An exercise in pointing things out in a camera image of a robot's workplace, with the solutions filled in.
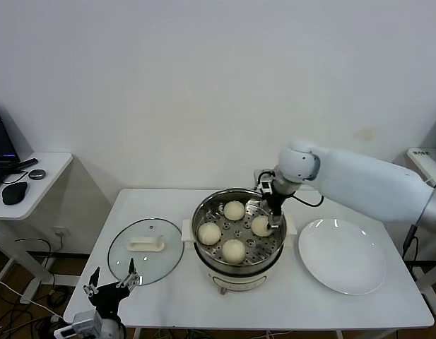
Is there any white floor cable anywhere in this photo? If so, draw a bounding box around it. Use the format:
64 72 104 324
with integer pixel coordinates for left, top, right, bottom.
0 276 65 322

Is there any stainless steel steamer basket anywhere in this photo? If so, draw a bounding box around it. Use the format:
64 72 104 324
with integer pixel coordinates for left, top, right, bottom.
181 189 297 275

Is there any white steamed baozi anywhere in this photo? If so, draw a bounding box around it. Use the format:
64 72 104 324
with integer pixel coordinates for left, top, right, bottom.
251 215 275 237
220 239 247 265
223 200 246 222
197 222 222 246

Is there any white desk with label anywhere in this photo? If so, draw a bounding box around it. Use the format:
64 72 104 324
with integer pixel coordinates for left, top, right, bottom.
405 147 436 315

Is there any black laptop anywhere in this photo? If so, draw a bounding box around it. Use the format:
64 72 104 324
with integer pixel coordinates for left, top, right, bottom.
0 102 21 195

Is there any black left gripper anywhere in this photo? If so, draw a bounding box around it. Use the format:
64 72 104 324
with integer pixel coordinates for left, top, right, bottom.
82 257 141 319

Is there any black computer mouse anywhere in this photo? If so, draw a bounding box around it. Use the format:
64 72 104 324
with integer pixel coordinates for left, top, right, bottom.
1 182 29 206

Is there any glass lid cream handle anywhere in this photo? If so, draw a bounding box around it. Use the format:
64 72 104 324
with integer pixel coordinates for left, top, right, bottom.
107 218 185 287

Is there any white round plate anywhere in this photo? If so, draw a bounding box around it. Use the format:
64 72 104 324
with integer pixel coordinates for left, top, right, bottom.
297 218 387 296

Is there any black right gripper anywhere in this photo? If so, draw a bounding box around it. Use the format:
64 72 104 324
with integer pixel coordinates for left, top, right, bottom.
264 192 285 230

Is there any white side table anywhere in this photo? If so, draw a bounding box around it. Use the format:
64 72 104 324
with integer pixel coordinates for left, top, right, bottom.
0 152 73 307

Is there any black stick remote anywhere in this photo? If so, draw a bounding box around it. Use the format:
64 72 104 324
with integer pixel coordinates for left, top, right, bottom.
7 158 39 174

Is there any cream electric pot base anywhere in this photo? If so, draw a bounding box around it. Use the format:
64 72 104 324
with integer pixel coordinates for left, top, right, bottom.
182 232 293 296

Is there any black floor cable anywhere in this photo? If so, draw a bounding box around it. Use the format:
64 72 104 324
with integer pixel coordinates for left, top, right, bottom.
14 239 56 287

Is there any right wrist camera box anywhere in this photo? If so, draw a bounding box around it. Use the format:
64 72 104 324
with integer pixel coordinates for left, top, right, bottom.
254 169 277 195

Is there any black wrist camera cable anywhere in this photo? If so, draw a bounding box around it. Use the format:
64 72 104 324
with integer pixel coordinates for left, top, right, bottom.
291 193 325 208

